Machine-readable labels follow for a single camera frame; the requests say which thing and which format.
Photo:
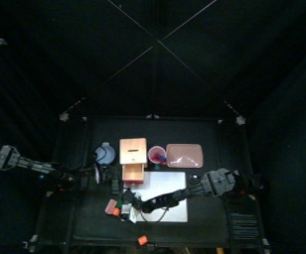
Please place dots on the orange toy carrot green top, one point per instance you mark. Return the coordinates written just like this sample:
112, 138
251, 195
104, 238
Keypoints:
116, 212

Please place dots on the red striped sushi toy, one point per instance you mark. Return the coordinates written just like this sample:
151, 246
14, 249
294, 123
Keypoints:
111, 206

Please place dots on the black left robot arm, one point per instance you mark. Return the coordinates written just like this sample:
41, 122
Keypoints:
28, 162

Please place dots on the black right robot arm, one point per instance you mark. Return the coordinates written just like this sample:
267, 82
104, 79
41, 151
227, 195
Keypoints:
191, 191

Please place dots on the white cutting board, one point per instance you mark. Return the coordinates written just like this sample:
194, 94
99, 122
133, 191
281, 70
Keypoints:
170, 185

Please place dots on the orange block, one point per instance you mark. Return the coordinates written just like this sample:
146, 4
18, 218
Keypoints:
143, 240

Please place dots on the wooden box with slot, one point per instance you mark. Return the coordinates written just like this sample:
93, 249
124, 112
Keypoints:
133, 144

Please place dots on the red plastic cup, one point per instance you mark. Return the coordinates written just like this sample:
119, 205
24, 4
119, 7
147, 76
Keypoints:
151, 150

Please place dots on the blue utensil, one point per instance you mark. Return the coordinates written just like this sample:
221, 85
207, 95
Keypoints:
163, 155

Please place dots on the pink rectangular tray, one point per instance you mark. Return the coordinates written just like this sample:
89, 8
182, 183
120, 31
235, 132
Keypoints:
184, 152

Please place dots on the silver corner bracket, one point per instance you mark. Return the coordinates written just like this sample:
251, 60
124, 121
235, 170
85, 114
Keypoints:
265, 245
30, 243
241, 120
151, 116
64, 116

